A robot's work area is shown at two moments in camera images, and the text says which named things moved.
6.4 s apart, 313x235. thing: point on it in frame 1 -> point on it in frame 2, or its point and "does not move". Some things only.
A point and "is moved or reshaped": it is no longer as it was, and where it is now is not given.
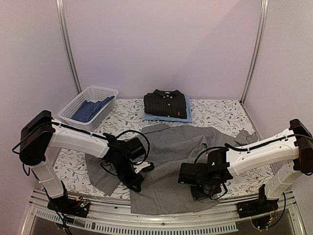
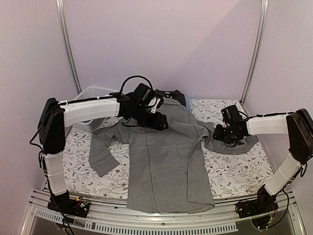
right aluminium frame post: (261, 33) does not move
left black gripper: (138, 180) -> (157, 123)
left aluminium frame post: (59, 4) does not move
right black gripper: (196, 195) -> (217, 135)
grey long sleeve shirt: (169, 147) is moved or reshaped
